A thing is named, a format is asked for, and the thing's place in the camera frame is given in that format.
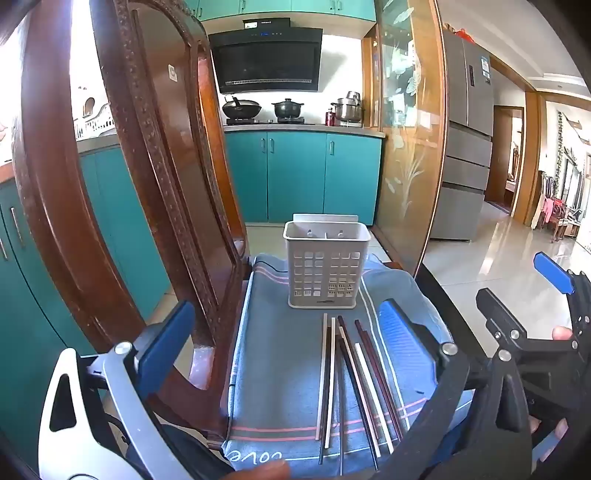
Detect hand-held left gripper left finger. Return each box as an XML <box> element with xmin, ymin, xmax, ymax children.
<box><xmin>38</xmin><ymin>300</ymin><xmax>197</xmax><ymax>480</ymax></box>

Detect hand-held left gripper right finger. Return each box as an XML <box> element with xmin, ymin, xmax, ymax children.
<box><xmin>378</xmin><ymin>298</ymin><xmax>532</xmax><ymax>480</ymax></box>

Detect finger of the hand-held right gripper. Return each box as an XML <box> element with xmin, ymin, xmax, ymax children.
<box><xmin>533</xmin><ymin>251</ymin><xmax>591</xmax><ymax>324</ymax></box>
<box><xmin>475</xmin><ymin>288</ymin><xmax>529</xmax><ymax>344</ymax></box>

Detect dark red chopstick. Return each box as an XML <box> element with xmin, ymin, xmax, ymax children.
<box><xmin>354</xmin><ymin>320</ymin><xmax>404</xmax><ymax>440</ymax></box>
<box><xmin>337</xmin><ymin>315</ymin><xmax>382</xmax><ymax>441</ymax></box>
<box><xmin>362</xmin><ymin>329</ymin><xmax>402</xmax><ymax>435</ymax></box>

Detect white chopstick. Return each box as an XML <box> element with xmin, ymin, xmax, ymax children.
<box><xmin>323</xmin><ymin>318</ymin><xmax>337</xmax><ymax>449</ymax></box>
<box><xmin>354</xmin><ymin>342</ymin><xmax>395</xmax><ymax>455</ymax></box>
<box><xmin>315</xmin><ymin>313</ymin><xmax>328</xmax><ymax>440</ymax></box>
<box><xmin>338</xmin><ymin>327</ymin><xmax>382</xmax><ymax>459</ymax></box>

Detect black chopstick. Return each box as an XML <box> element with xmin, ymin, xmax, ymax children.
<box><xmin>318</xmin><ymin>323</ymin><xmax>333</xmax><ymax>466</ymax></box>
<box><xmin>339</xmin><ymin>338</ymin><xmax>379</xmax><ymax>472</ymax></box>

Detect white plastic utensil holder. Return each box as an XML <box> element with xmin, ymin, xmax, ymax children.
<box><xmin>283</xmin><ymin>213</ymin><xmax>371</xmax><ymax>309</ymax></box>

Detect dark brown chopstick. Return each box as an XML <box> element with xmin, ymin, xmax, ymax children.
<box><xmin>338</xmin><ymin>351</ymin><xmax>346</xmax><ymax>477</ymax></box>

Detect person's right hand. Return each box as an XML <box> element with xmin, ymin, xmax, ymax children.
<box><xmin>529</xmin><ymin>325</ymin><xmax>575</xmax><ymax>446</ymax></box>

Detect blue striped cloth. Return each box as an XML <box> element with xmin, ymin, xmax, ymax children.
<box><xmin>222</xmin><ymin>253</ymin><xmax>467</xmax><ymax>464</ymax></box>

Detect teal base cabinets by window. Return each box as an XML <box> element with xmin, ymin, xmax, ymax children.
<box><xmin>0</xmin><ymin>143</ymin><xmax>171</xmax><ymax>462</ymax></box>

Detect carved wooden chair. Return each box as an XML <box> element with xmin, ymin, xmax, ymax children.
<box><xmin>11</xmin><ymin>0</ymin><xmax>250</xmax><ymax>444</ymax></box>

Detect grey refrigerator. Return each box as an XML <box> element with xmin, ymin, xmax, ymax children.
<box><xmin>429</xmin><ymin>30</ymin><xmax>497</xmax><ymax>243</ymax></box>

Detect teal base cabinets under stove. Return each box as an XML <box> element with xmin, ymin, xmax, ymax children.
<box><xmin>225</xmin><ymin>130</ymin><xmax>384</xmax><ymax>225</ymax></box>

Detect etched glass sliding door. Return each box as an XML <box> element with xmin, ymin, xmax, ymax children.
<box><xmin>362</xmin><ymin>0</ymin><xmax>448</xmax><ymax>278</ymax></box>

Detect steel stock pot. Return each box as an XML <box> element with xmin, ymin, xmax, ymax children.
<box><xmin>331</xmin><ymin>91</ymin><xmax>365</xmax><ymax>123</ymax></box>

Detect gas stove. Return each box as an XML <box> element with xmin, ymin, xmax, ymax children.
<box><xmin>225</xmin><ymin>117</ymin><xmax>306</xmax><ymax>126</ymax></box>

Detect black wok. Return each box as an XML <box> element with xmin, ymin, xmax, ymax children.
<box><xmin>222</xmin><ymin>95</ymin><xmax>262</xmax><ymax>121</ymax></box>

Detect black cooking pot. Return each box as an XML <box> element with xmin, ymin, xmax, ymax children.
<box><xmin>271</xmin><ymin>98</ymin><xmax>309</xmax><ymax>120</ymax></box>

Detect black range hood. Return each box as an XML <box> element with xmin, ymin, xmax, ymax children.
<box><xmin>209</xmin><ymin>18</ymin><xmax>324</xmax><ymax>94</ymax></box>

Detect wooden door frame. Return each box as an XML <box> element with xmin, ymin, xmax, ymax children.
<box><xmin>485</xmin><ymin>90</ymin><xmax>548</xmax><ymax>227</ymax></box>

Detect teal wall cabinets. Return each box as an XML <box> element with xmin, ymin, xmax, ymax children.
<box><xmin>185</xmin><ymin>0</ymin><xmax>377</xmax><ymax>23</ymax></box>

